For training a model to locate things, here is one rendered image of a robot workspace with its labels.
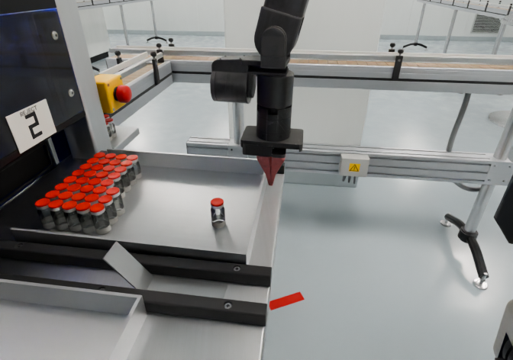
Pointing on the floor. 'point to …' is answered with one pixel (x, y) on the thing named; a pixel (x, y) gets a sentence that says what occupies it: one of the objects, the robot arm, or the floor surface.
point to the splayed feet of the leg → (470, 249)
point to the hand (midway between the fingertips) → (271, 180)
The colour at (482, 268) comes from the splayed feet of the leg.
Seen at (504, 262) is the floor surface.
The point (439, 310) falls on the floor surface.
